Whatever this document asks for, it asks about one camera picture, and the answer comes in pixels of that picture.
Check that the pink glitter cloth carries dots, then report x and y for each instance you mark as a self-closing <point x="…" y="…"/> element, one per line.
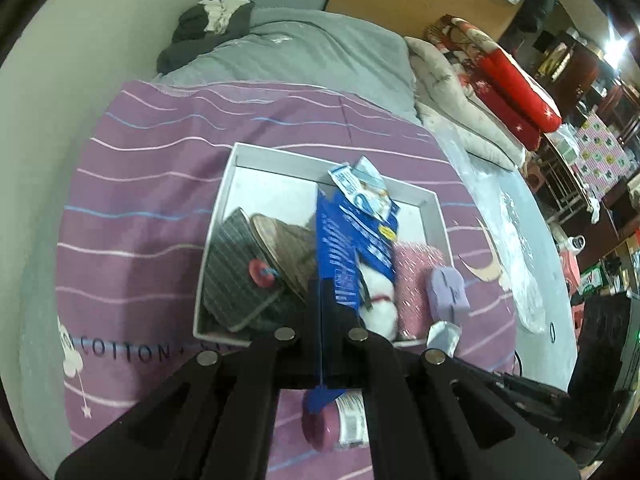
<point x="415" y="285"/>

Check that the red folded blanket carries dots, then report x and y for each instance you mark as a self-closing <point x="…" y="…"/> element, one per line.
<point x="510" y="85"/>

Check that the light blue bed sheet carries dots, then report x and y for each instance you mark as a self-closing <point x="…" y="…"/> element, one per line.
<point x="550" y="240"/>

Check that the small cartoon print packet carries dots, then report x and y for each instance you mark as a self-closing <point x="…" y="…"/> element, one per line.
<point x="365" y="187"/>

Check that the dark clothes bundle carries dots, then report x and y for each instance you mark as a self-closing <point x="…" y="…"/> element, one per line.
<point x="210" y="25"/>

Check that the grey blanket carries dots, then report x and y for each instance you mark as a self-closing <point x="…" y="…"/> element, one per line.
<point x="310" y="50"/>

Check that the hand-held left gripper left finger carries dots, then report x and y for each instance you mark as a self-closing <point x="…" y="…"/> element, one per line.
<point x="312" y="320"/>

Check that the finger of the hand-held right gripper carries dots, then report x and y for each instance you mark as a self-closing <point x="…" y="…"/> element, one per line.
<point x="530" y="391"/>

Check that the small silver packet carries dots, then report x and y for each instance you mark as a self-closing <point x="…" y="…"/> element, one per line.
<point x="442" y="337"/>

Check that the beige plaid pouch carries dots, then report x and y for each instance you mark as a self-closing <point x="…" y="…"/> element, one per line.
<point x="290" y="245"/>

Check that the clear plastic bag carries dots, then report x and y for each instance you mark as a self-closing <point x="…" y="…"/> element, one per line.
<point x="520" y="280"/>

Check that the blue packet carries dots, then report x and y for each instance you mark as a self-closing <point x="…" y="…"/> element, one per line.
<point x="335" y="240"/>

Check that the grey plaid pouch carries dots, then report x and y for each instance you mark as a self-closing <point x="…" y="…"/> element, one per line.
<point x="240" y="280"/>

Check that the green box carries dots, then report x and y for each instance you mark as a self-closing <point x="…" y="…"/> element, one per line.
<point x="592" y="285"/>

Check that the lilac soft pack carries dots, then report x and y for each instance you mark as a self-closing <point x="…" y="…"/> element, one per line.
<point x="447" y="292"/>

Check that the table with patterned cloth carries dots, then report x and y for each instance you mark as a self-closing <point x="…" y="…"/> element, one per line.
<point x="605" y="155"/>

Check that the white cardboard box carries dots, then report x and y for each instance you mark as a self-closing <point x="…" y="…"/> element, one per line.
<point x="270" y="185"/>

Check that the white plush dog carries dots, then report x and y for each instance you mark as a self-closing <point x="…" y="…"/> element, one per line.
<point x="380" y="300"/>

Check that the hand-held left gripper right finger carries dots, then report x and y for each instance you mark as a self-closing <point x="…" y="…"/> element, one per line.
<point x="335" y="330"/>

